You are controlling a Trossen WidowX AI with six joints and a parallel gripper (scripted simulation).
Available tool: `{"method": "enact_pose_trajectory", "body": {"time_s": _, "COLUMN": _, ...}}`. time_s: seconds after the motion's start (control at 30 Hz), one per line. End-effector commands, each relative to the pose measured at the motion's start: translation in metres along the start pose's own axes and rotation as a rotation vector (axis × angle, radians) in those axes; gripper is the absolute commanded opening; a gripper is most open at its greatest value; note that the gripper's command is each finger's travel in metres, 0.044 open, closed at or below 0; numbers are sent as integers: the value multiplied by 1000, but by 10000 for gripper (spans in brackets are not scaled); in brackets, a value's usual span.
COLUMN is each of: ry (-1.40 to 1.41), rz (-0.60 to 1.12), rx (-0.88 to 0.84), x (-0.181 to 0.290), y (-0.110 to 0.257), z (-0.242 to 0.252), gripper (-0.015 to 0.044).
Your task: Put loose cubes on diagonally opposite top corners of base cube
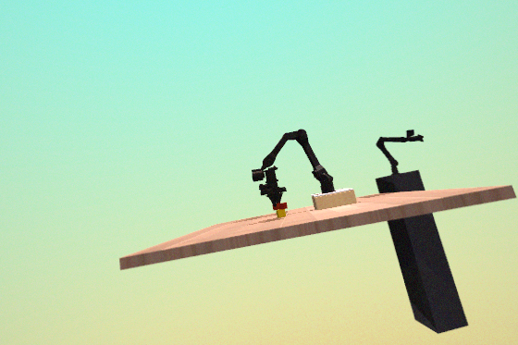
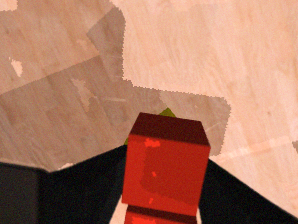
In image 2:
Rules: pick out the red cube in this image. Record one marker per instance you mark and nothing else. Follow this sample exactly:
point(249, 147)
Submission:
point(140, 215)
point(165, 164)

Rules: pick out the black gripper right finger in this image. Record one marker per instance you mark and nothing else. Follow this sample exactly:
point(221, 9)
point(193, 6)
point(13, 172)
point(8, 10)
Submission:
point(224, 199)

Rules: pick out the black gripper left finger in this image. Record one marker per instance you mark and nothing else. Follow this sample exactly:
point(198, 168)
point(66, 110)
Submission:
point(87, 192)

